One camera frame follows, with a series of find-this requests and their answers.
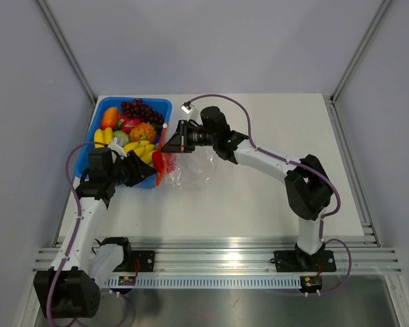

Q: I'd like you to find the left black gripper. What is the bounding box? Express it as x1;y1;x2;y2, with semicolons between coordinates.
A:
108;150;157;187

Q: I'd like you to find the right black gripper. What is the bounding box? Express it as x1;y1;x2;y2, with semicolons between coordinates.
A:
162;120;217;153

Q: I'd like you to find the large yellow banana bunch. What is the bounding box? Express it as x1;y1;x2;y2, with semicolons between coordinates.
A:
123;140;156;164

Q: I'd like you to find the red bell pepper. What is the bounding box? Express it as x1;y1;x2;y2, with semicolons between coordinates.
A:
151;151;177;174

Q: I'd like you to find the clear zip top bag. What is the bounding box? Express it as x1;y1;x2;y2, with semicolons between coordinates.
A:
156;124;218;191

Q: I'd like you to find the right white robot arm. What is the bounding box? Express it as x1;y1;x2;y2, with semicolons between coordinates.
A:
162;106;336;270

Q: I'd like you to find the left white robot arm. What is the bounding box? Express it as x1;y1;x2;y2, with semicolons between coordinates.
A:
33;147;156;326

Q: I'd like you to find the green white cabbage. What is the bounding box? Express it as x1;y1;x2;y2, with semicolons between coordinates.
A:
113;130;130;146

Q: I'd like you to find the orange spiky fruit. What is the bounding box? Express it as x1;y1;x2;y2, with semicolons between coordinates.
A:
130;123;157;144

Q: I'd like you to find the blue plastic bin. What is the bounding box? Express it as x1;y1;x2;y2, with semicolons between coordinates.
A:
74;97;172;178

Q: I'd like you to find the small yellow banana bunch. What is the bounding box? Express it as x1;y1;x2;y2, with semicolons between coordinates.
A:
93;127;114;148

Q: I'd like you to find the pink dragon fruit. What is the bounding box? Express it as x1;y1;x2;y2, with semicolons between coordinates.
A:
118;116;142;134

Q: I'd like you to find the purple grape bunch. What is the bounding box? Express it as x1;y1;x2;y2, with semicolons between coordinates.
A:
121;99;164;125

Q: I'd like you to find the orange mango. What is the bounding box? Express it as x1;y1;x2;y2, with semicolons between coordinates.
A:
101;107;121;130

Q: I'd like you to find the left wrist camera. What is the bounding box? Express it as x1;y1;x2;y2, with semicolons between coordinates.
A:
107;137;127;163

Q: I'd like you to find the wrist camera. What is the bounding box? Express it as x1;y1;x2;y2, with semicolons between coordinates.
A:
181;102;196;116
107;137;127;163

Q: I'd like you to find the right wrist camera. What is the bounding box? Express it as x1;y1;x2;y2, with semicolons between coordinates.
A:
181;102;196;116

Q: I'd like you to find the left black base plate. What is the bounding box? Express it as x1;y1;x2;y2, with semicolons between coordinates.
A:
120;250;155;273

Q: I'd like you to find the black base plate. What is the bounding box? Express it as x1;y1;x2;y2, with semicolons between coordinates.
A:
270;250;337;273
120;250;155;273

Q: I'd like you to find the white slotted cable duct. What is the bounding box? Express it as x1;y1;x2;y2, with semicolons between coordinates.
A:
104;275;301;290

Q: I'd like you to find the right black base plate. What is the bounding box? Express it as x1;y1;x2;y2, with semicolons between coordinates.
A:
270;250;337;273

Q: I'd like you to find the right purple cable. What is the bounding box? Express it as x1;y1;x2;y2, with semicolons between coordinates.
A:
187;93;353;297

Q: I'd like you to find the left aluminium frame post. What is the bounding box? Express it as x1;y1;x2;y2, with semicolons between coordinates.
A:
34;0;97;106

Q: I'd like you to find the aluminium frame post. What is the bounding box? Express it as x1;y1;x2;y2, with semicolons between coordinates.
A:
34;0;97;106
330;0;395;106

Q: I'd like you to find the aluminium mounting rail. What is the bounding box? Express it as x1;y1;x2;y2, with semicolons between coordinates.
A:
32;234;402;275

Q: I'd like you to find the right aluminium frame post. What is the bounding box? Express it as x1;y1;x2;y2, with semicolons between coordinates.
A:
330;0;395;106

